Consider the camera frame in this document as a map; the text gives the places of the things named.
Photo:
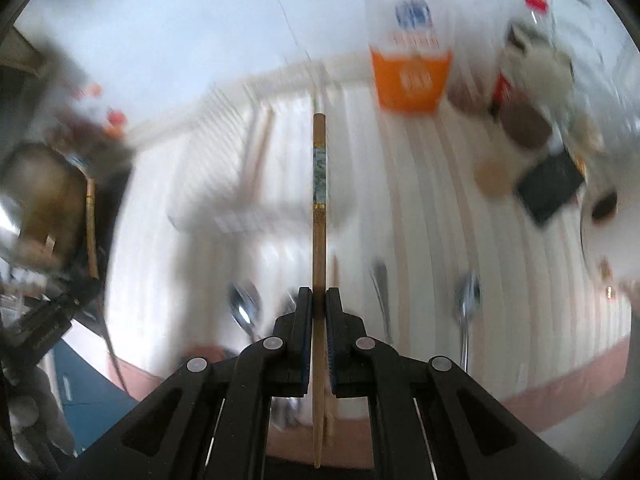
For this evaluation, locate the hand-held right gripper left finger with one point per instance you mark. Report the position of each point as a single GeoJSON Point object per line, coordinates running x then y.
{"type": "Point", "coordinates": [301, 332]}

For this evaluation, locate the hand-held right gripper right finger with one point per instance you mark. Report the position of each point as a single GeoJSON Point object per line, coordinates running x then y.
{"type": "Point", "coordinates": [334, 345]}

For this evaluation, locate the wooden chopstick with patterned band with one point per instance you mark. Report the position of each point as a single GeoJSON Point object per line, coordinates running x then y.
{"type": "Point", "coordinates": [319, 240]}

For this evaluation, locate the white utensil rack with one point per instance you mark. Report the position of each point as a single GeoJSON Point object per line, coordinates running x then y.
{"type": "Point", "coordinates": [220, 160]}

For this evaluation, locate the metal spoon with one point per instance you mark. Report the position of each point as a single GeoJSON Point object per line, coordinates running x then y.
{"type": "Point", "coordinates": [245, 310]}
{"type": "Point", "coordinates": [467, 300]}

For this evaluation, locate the metal fork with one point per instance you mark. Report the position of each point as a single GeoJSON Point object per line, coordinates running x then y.
{"type": "Point", "coordinates": [382, 295]}

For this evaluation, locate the blue cloth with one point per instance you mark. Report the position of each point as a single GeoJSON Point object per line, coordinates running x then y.
{"type": "Point", "coordinates": [87, 395]}

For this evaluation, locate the brown bag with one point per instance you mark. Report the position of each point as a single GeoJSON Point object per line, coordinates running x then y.
{"type": "Point", "coordinates": [42, 200]}

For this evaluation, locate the beige round lid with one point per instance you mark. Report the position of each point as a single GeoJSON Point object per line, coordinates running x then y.
{"type": "Point", "coordinates": [494, 177]}

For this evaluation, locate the black flat box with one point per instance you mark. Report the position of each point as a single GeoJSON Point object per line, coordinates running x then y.
{"type": "Point", "coordinates": [550, 187]}

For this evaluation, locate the orange and white carton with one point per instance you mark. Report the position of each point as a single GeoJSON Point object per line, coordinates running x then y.
{"type": "Point", "coordinates": [410, 80]}

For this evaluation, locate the dark glass jar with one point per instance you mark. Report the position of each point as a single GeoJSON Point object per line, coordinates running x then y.
{"type": "Point", "coordinates": [470, 90]}

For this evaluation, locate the brown cup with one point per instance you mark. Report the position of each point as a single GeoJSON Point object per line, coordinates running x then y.
{"type": "Point", "coordinates": [525, 127]}

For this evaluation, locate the small dark bowl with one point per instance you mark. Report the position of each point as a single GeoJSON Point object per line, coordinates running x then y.
{"type": "Point", "coordinates": [605, 207]}

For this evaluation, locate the white jug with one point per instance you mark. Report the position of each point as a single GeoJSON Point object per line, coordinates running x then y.
{"type": "Point", "coordinates": [542, 67]}

